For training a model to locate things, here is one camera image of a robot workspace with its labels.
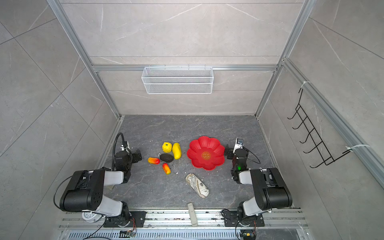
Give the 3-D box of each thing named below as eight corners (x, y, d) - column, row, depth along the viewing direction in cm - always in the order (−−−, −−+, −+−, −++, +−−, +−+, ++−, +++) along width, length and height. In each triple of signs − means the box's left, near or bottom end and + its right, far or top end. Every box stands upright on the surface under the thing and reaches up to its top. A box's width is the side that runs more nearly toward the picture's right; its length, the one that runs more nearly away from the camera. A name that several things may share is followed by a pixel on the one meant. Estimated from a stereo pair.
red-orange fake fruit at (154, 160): (148, 162, 96) (147, 160, 94) (150, 158, 98) (149, 156, 96) (158, 164, 95) (158, 162, 93) (160, 160, 97) (159, 158, 95)
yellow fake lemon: (163, 153, 100) (161, 148, 95) (164, 146, 103) (162, 142, 98) (171, 153, 100) (170, 148, 95) (172, 146, 103) (171, 142, 99)
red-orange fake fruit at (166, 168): (167, 175, 89) (167, 174, 88) (161, 166, 93) (160, 165, 91) (173, 171, 91) (172, 170, 89) (166, 163, 95) (166, 161, 93)
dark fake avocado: (159, 162, 95) (159, 160, 93) (161, 155, 98) (160, 153, 96) (172, 162, 95) (172, 160, 93) (173, 155, 98) (173, 153, 96)
